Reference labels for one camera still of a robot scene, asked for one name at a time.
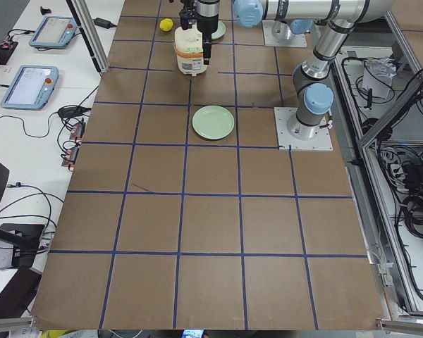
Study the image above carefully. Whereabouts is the black cable bundle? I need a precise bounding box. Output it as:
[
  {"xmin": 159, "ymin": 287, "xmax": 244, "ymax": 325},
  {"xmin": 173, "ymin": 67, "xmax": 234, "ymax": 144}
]
[{"xmin": 373, "ymin": 140, "xmax": 423, "ymax": 247}]

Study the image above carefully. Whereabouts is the black power adapter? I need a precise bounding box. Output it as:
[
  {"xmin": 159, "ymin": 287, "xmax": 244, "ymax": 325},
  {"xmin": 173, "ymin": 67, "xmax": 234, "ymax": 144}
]
[{"xmin": 93, "ymin": 18, "xmax": 116, "ymax": 29}]

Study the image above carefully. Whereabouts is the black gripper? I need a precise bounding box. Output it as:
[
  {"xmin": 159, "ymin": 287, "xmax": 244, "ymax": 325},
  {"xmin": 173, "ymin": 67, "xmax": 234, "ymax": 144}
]
[{"xmin": 179, "ymin": 0, "xmax": 219, "ymax": 65}]

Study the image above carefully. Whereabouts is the teach pendant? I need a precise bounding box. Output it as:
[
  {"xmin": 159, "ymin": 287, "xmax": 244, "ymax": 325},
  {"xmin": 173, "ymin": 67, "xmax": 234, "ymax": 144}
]
[
  {"xmin": 0, "ymin": 65, "xmax": 59, "ymax": 111},
  {"xmin": 29, "ymin": 16, "xmax": 78, "ymax": 49}
]

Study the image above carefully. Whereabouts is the upper teach pendant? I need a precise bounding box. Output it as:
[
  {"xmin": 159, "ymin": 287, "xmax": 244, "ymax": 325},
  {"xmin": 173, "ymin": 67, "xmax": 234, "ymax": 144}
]
[{"xmin": 29, "ymin": 16, "xmax": 78, "ymax": 49}]

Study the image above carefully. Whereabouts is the lower teach pendant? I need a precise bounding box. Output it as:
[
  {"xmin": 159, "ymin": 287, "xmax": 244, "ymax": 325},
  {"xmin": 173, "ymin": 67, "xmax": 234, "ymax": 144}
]
[{"xmin": 0, "ymin": 65, "xmax": 59, "ymax": 111}]

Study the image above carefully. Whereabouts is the light green plate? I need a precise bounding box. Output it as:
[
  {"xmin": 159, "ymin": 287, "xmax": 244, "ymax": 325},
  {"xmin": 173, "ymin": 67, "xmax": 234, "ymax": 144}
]
[{"xmin": 192, "ymin": 106, "xmax": 235, "ymax": 140}]

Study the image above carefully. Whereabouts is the yellow lemon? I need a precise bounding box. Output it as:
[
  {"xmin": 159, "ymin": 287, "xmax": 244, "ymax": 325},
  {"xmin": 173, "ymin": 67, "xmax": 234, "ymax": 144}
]
[{"xmin": 159, "ymin": 18, "xmax": 173, "ymax": 32}]

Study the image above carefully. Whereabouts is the white rice cooker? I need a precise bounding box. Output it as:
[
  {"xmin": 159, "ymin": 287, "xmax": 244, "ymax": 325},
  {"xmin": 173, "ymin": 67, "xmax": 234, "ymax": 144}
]
[{"xmin": 174, "ymin": 25, "xmax": 208, "ymax": 76}]

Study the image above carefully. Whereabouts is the crumpled white paper bag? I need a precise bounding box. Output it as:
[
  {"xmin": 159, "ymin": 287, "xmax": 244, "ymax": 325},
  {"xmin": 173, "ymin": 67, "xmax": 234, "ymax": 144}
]
[{"xmin": 362, "ymin": 57, "xmax": 396, "ymax": 99}]

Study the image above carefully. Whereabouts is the aluminium frame post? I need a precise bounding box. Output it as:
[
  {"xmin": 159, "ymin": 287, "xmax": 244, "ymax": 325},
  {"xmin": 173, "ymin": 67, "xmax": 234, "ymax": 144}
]
[{"xmin": 66, "ymin": 0, "xmax": 109, "ymax": 74}]

